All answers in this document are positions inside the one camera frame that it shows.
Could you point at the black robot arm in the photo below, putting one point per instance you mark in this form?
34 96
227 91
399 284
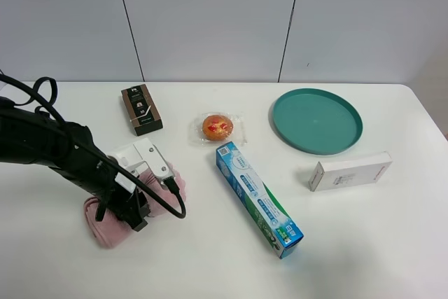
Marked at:
30 138

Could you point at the blue green toothpaste box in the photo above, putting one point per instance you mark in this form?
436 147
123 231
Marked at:
271 218

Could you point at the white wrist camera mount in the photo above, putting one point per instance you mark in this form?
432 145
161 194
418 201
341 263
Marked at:
143 160

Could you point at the white rectangular carton box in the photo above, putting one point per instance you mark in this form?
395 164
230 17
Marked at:
347 173

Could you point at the pink towel black band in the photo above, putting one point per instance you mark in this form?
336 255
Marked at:
110 232

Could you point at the dark brown coffee capsule box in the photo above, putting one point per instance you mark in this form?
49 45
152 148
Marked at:
141 109

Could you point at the teal round plate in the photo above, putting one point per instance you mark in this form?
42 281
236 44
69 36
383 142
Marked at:
316 121

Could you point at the wrapped orange pastry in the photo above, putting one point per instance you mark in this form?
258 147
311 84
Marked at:
216 128

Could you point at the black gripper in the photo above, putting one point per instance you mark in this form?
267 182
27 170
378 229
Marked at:
109 195

